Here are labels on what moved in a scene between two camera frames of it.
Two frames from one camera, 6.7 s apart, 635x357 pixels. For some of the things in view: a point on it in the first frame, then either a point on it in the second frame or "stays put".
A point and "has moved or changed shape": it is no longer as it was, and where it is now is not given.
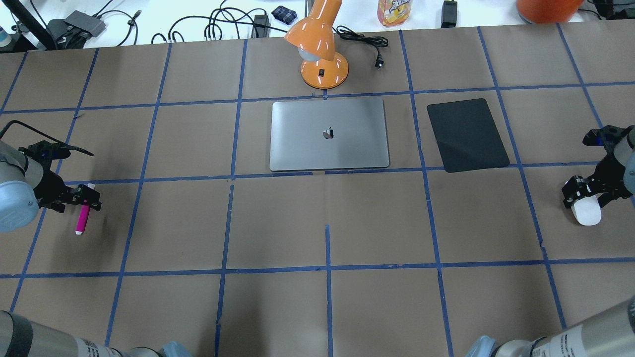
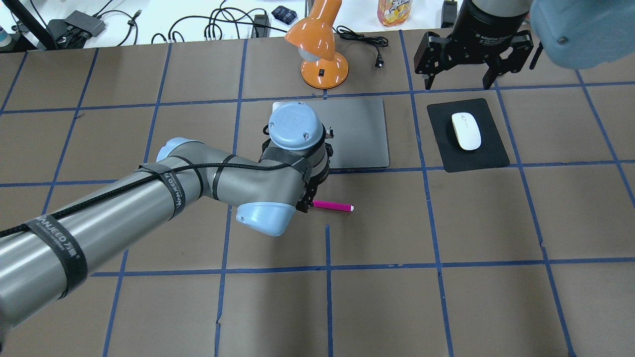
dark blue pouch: x=285 y=15 stays put
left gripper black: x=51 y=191 → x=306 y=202
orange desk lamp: x=313 y=35 stays put
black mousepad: x=466 y=135 stays put
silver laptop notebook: x=328 y=134 stays put
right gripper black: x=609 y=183 → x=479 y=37
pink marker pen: x=82 y=219 has moved or changed shape
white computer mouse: x=587 y=210 → x=467 y=130
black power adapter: x=449 y=14 stays put
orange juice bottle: x=393 y=13 stays put
